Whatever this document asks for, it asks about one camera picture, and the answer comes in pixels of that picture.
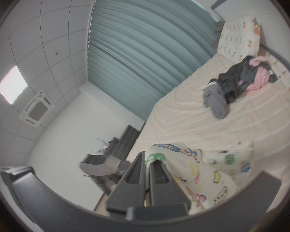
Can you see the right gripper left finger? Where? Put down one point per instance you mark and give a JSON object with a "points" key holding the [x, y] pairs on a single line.
{"points": [[129, 194]]}

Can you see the white printed pillow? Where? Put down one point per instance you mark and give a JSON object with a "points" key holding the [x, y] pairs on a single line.
{"points": [[236, 37]]}

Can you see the grey bedside table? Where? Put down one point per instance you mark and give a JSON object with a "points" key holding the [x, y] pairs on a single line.
{"points": [[218, 28]]}

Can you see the black ribbed panel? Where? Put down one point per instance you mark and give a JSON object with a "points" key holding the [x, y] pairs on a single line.
{"points": [[128, 139]]}

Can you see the pile of clothes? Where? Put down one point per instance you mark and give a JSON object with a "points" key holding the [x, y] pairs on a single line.
{"points": [[234, 76]]}

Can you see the bed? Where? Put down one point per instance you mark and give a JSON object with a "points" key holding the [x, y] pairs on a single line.
{"points": [[207, 119]]}

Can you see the grey garment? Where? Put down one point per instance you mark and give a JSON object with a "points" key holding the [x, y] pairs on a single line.
{"points": [[216, 103]]}

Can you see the white printed pyjama top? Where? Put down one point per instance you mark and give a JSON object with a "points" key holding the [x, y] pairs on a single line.
{"points": [[195, 177]]}

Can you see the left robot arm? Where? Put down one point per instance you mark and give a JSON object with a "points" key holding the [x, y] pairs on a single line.
{"points": [[99, 164]]}

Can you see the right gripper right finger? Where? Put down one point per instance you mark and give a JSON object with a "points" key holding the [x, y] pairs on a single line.
{"points": [[170, 194]]}

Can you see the blue-green curtain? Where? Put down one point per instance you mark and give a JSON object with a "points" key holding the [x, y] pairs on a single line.
{"points": [[140, 45]]}

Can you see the white ceiling light panel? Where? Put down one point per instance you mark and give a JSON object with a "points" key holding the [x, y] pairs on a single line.
{"points": [[12, 84]]}

